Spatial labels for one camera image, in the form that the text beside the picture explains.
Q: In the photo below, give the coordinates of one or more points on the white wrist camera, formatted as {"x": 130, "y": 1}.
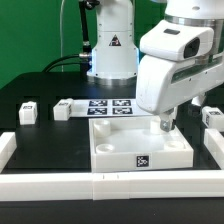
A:
{"x": 177, "y": 42}

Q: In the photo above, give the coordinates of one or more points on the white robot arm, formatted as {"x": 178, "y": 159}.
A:
{"x": 115, "y": 59}

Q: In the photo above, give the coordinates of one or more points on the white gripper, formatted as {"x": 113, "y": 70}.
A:
{"x": 163, "y": 85}

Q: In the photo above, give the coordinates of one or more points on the white sheet with tags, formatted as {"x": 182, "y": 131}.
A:
{"x": 106, "y": 108}

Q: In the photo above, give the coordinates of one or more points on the white obstacle fence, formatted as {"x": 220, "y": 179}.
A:
{"x": 101, "y": 186}

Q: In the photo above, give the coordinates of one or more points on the white square tabletop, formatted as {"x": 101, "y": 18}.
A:
{"x": 136, "y": 143}

